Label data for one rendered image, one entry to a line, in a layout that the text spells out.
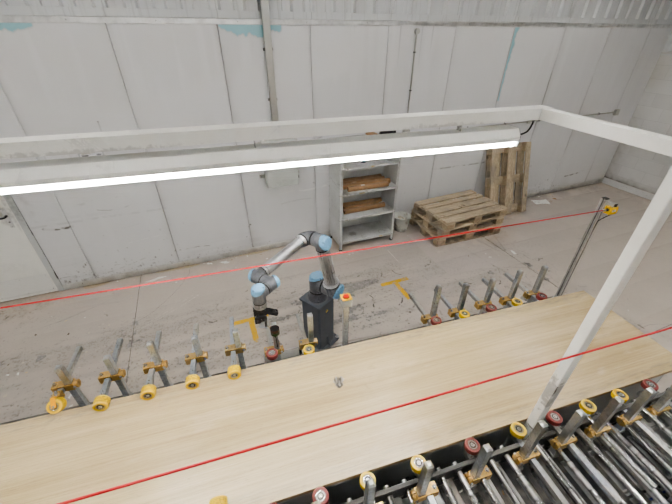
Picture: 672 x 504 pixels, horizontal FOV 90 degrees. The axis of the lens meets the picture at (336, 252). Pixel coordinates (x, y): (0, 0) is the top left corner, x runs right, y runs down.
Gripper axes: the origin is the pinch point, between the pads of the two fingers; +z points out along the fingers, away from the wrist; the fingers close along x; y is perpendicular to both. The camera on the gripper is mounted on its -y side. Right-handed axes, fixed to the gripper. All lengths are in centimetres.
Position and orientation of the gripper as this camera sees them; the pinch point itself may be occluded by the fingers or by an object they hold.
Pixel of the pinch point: (266, 327)
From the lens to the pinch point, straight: 247.1
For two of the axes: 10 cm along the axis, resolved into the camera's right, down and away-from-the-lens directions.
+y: -9.6, 1.5, -2.4
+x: 2.8, 5.3, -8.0
